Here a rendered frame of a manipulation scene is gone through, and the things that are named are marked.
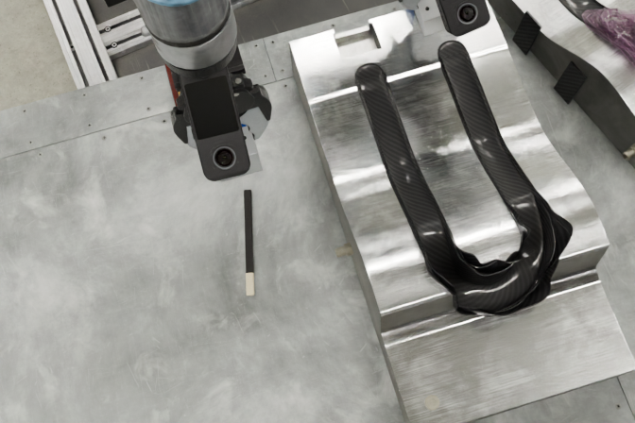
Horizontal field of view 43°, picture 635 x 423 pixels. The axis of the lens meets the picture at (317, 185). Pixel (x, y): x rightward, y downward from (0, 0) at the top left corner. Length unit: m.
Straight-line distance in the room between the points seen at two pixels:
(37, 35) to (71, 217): 1.19
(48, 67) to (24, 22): 0.16
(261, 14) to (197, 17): 1.22
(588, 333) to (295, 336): 0.34
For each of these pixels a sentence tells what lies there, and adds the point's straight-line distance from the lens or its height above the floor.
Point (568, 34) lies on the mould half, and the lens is 1.10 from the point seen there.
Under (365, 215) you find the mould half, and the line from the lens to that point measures 0.91.
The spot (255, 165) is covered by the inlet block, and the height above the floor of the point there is 0.92.
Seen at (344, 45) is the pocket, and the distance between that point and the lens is 1.05.
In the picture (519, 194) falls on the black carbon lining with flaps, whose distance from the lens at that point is 0.93.
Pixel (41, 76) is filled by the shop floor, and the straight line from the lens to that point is 2.16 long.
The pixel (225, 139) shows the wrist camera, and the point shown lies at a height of 1.09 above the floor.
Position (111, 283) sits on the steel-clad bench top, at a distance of 1.04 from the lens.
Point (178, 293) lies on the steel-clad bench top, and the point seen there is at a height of 0.80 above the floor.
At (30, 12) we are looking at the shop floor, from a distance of 2.27.
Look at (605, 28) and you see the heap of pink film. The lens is 1.08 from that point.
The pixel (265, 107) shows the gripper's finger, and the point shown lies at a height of 1.03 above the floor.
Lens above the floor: 1.77
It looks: 69 degrees down
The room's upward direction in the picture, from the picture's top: 7 degrees counter-clockwise
